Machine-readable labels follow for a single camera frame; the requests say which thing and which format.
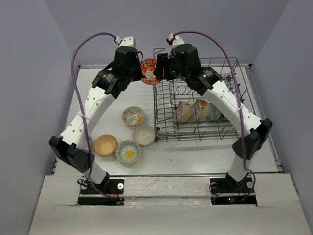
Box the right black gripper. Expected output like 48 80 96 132
153 52 189 82

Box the orange coral pattern bowl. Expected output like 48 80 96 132
141 58 160 85

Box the leaf and flower pattern bowl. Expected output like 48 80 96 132
122 106 145 126

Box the plain white bowl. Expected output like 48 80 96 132
195 99 212 122

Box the mint green bowl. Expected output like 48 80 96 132
209 103 224 122

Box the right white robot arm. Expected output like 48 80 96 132
153 44 273 192

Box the small patterned bowl under arm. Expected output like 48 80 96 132
85 136 93 151

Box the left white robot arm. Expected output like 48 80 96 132
49 46 143 193

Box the white bowl with patterned outside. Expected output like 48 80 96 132
133 125 156 147

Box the tan orange bowl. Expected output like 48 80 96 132
94 134 117 156

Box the teal bowl with yellow centre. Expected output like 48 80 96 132
115 140 141 164

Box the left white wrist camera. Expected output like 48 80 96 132
114 36 136 48

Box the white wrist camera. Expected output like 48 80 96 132
114 36 136 48
166 34 185 50

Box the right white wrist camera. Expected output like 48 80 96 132
166 34 185 50

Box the grey wire dish rack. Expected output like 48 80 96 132
153 57 256 141

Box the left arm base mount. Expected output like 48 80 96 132
77 177 125 206

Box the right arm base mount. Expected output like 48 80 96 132
208 176 257 206

